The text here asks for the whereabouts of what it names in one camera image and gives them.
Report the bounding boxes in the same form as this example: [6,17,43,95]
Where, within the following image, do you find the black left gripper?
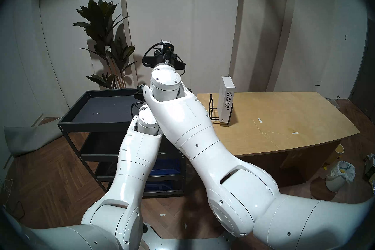
[134,84,147,100]

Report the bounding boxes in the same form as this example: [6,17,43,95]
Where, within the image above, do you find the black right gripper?
[153,44,186,75]

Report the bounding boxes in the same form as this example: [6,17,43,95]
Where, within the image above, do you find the black metal utility cart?
[58,85,196,198]

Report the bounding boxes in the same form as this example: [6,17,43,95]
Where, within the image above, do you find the white Design Hotels yearbook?
[218,76,236,126]

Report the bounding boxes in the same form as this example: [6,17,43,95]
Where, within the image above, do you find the small blue storage bin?
[152,159,180,175]

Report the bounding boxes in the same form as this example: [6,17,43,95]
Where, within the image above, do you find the tall green potted plant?
[73,0,137,89]

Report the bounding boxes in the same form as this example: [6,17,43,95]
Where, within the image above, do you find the light wooden table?
[197,92,360,200]

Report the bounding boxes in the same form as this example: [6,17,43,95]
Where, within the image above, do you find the grey floor mat sheet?
[4,119,63,157]

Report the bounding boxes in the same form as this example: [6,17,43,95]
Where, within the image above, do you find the dark grey door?
[349,18,375,124]

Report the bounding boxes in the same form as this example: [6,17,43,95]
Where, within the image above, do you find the white bagged trash bin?
[326,161,356,192]

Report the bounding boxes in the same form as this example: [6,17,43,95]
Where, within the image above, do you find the cardboard box clutter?
[363,153,375,185]

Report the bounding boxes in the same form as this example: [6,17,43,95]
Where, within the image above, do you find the black wire book stand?
[208,94,234,126]

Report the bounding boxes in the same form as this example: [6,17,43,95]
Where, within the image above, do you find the grey metal robot base plate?
[143,223,232,250]

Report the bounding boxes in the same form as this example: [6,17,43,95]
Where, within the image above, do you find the black floor cable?
[1,178,27,222]

